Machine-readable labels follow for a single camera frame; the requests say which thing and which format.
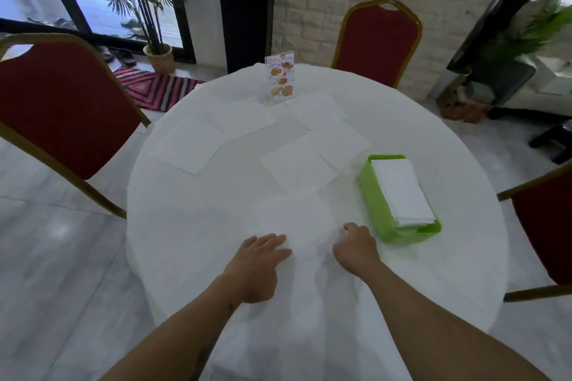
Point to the dark slipper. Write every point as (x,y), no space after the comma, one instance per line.
(106,54)
(125,57)

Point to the black slanted beam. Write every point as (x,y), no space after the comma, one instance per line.
(505,5)

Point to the person's right forearm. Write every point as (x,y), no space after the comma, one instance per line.
(438,327)

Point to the acrylic table menu stand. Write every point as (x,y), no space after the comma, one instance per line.
(281,79)

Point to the spread of white paper napkins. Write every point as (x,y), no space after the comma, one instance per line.
(299,164)

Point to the black window frame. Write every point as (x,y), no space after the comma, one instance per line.
(71,10)

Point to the green plastic tray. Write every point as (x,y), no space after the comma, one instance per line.
(373,200)

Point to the green leafy plant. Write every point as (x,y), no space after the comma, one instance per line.
(540,30)

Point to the person's right hand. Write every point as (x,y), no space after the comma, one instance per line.
(359,251)

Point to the white round tablecloth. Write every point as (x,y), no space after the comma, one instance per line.
(201,224)

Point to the person's left fingers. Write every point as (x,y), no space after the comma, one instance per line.
(268,242)

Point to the brown box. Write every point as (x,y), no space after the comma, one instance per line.
(464,106)

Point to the red banquet chair gold frame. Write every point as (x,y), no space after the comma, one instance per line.
(62,104)
(377,43)
(543,224)

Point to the white paper napkin sheet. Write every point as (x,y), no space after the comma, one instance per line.
(299,220)

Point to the person's right fingers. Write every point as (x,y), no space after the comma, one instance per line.
(355,229)

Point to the person's left forearm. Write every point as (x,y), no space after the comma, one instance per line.
(178,336)

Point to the black pillar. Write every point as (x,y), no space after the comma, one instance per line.
(243,5)

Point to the stack of folded white napkins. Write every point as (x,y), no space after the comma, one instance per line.
(397,188)

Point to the person's left hand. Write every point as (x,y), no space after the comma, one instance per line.
(250,269)

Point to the red striped floor rug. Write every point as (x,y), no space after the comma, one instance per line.
(156,88)

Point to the woven plant pot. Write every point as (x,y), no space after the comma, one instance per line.
(159,59)

